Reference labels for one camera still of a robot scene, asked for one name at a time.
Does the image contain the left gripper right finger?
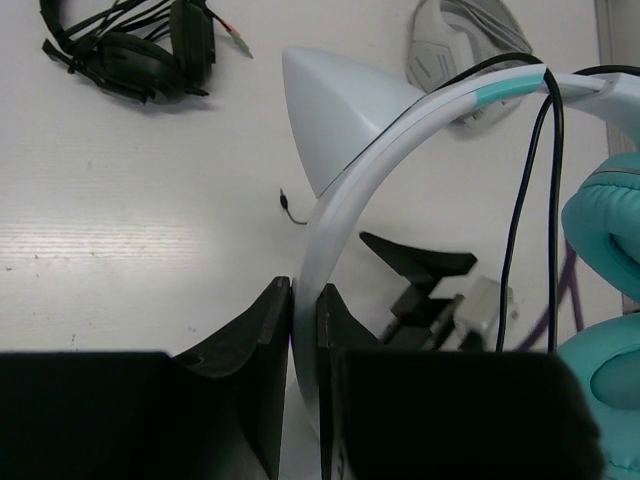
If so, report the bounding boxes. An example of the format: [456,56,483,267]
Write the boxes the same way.
[316,285,605,479]

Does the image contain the white grey gaming headset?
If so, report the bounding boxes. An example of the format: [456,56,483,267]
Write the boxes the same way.
[403,0,535,129]

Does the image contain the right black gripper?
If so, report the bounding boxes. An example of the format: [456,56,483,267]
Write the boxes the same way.
[359,231,485,352]

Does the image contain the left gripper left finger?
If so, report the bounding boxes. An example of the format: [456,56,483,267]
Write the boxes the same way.
[1,277,291,479]

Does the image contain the teal white cat-ear headphones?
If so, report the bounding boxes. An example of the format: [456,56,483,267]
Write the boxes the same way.
[282,48,639,479]

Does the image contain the black headphones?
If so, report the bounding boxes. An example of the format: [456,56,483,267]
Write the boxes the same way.
[39,1,252,105]

